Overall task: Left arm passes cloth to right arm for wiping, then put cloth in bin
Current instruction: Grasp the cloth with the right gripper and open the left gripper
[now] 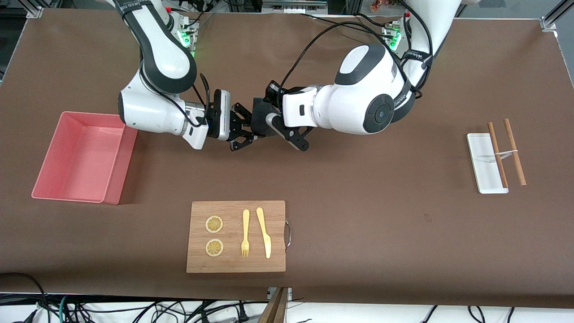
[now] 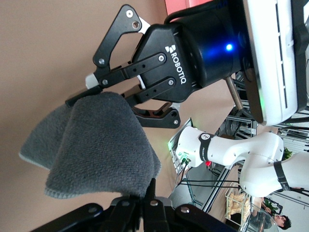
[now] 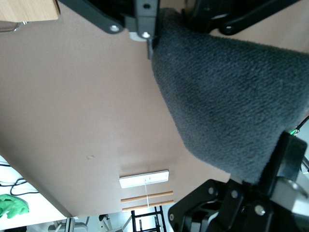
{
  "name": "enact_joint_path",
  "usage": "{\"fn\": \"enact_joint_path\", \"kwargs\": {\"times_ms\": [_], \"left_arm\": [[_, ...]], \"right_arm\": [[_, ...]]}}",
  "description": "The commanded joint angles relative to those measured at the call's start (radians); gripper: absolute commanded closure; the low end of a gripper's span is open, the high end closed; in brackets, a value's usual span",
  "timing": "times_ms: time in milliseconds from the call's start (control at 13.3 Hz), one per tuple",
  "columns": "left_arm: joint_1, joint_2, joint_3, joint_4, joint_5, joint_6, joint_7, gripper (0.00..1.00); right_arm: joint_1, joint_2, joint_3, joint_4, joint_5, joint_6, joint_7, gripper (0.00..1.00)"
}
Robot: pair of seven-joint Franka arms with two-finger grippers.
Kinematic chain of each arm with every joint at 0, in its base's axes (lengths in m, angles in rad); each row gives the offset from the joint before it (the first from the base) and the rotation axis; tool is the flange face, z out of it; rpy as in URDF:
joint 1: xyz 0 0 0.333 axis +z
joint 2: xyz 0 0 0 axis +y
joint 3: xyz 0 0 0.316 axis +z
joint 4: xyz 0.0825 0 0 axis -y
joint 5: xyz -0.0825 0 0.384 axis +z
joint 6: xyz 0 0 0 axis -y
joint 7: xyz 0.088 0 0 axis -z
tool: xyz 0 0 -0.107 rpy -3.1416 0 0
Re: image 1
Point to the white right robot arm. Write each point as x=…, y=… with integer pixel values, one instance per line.
x=161, y=58

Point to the brown table cover sheet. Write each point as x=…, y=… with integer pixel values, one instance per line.
x=358, y=179

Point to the yellow plastic knife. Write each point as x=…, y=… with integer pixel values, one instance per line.
x=264, y=233

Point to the aluminium frame corner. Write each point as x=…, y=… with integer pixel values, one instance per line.
x=548, y=23
x=36, y=12

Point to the yellow plastic fork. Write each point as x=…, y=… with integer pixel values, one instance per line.
x=245, y=224

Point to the lemon slice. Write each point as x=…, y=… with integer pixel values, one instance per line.
x=214, y=224
x=214, y=247

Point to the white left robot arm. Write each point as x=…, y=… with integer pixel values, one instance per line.
x=358, y=103

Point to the silver metal box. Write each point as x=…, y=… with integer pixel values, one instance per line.
x=293, y=5

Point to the small metal bracket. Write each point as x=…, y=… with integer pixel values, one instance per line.
x=289, y=294

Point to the wooden cutting board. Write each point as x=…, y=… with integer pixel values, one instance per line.
x=273, y=215

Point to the white rectangular tray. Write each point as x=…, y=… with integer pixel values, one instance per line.
x=482, y=166

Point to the pink plastic bin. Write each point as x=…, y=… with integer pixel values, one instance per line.
x=80, y=157

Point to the wooden plank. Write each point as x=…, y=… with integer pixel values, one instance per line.
x=273, y=312

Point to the white band between dowels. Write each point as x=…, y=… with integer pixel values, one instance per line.
x=506, y=154

